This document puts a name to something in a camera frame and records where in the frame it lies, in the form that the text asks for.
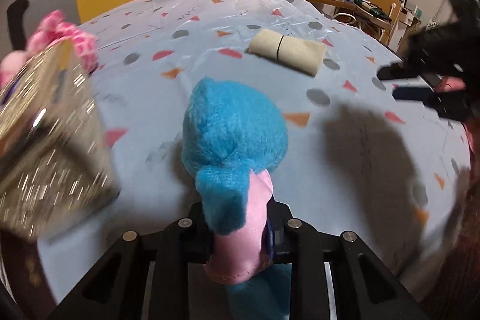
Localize blue plush toy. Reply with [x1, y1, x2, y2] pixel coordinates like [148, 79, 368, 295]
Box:
[181, 78, 291, 319]

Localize beige bandage cloth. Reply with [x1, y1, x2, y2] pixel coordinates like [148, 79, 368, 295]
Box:
[248, 29, 327, 76]

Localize wooden side table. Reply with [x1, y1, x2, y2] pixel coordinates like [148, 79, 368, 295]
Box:
[306, 0, 397, 45]

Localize patterned light blue tablecloth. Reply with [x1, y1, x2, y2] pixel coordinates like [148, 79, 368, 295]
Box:
[38, 0, 470, 302]

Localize ornate silver tissue box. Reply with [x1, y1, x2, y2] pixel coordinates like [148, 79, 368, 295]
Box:
[1, 40, 120, 241]

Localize pink spotted plush toy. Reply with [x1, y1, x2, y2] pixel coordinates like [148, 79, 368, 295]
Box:
[1, 10, 98, 88]

